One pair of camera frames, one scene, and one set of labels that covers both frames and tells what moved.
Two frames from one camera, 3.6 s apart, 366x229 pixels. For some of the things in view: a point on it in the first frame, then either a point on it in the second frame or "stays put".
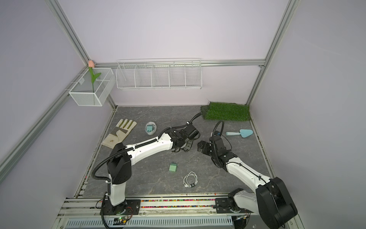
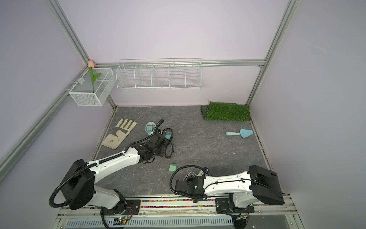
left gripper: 189,146 → 163,146
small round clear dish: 150,128 stays put
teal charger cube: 149,128 stays put
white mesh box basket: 93,88 stays put
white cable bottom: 186,184 stays put
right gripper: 207,145 → 186,182
